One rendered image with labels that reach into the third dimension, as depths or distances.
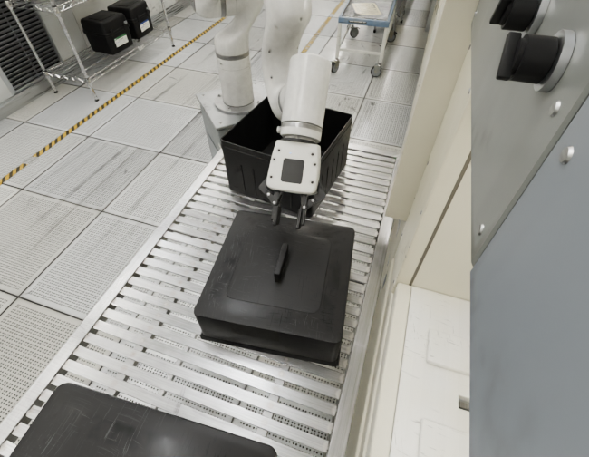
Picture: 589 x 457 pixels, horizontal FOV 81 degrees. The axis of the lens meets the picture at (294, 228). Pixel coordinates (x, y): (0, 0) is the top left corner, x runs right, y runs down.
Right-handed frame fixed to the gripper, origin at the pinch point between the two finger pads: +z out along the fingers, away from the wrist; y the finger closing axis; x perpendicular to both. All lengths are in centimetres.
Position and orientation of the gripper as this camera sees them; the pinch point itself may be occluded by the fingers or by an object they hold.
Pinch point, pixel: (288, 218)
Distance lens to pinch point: 71.0
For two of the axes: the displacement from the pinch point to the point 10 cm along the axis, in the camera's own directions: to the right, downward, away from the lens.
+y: 9.8, 1.6, -1.6
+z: -1.5, 9.9, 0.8
